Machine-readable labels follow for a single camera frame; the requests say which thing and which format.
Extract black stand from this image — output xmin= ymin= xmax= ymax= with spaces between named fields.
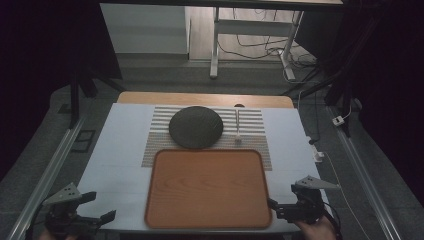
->
xmin=68 ymin=63 xmax=127 ymax=130

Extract aluminium rail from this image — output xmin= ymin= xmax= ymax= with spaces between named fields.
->
xmin=327 ymin=105 xmax=403 ymax=240
xmin=5 ymin=115 xmax=88 ymax=240

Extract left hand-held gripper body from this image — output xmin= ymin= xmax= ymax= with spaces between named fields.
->
xmin=42 ymin=182 xmax=102 ymax=236

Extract white table cover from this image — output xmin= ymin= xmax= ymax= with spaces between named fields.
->
xmin=75 ymin=102 xmax=329 ymax=234

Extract person's right hand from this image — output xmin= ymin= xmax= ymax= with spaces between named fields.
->
xmin=294 ymin=215 xmax=338 ymax=240

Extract white plug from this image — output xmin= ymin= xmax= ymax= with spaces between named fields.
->
xmin=312 ymin=146 xmax=325 ymax=164

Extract brown wooden tray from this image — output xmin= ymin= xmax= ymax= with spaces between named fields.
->
xmin=144 ymin=148 xmax=273 ymax=231

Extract dark round plate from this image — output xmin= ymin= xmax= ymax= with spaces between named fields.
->
xmin=168 ymin=105 xmax=225 ymax=150

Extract white desk frame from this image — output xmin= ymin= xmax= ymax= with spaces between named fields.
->
xmin=209 ymin=6 xmax=305 ymax=82

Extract metal fork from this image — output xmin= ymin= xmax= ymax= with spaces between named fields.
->
xmin=234 ymin=108 xmax=243 ymax=145

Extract black floor cables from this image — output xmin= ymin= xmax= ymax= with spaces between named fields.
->
xmin=216 ymin=8 xmax=321 ymax=68

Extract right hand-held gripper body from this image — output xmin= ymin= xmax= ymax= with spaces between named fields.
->
xmin=275 ymin=175 xmax=342 ymax=225

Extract white cable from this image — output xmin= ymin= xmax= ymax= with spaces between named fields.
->
xmin=322 ymin=151 xmax=365 ymax=240

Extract person's left hand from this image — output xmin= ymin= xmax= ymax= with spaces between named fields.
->
xmin=37 ymin=228 xmax=80 ymax=240

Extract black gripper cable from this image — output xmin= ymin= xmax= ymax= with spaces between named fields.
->
xmin=321 ymin=201 xmax=344 ymax=240

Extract white cabinet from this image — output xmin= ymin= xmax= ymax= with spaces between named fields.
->
xmin=99 ymin=3 xmax=191 ymax=55

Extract striped woven placemat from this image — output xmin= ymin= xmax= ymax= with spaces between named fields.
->
xmin=141 ymin=105 xmax=273 ymax=172

